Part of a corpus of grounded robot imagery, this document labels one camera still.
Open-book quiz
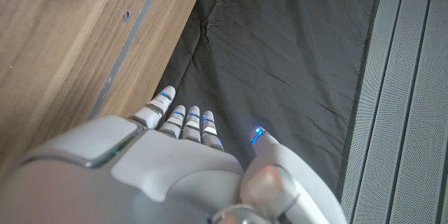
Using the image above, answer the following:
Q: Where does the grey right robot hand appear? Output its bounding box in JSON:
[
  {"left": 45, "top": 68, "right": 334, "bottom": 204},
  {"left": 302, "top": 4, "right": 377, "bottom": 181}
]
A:
[{"left": 0, "top": 85, "right": 348, "bottom": 224}]

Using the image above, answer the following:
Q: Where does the wooden table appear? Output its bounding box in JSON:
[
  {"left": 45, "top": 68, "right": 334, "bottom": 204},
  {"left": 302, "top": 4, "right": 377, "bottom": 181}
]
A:
[{"left": 86, "top": 0, "right": 168, "bottom": 120}]

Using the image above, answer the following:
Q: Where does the black backdrop cloth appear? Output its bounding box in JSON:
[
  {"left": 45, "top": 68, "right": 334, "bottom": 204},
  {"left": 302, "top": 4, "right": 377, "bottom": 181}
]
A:
[{"left": 153, "top": 0, "right": 383, "bottom": 202}]

